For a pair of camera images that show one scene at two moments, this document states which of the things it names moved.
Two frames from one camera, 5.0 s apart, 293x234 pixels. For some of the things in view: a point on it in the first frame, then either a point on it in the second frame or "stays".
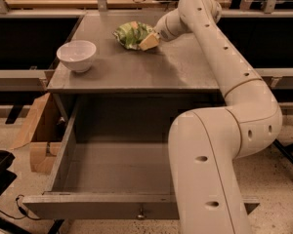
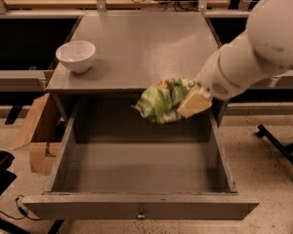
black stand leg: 287,151 stays
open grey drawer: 112,157 stays
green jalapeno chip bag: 131,34 -> 160,101
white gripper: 163,30 -> 212,78
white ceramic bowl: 76,55 stays
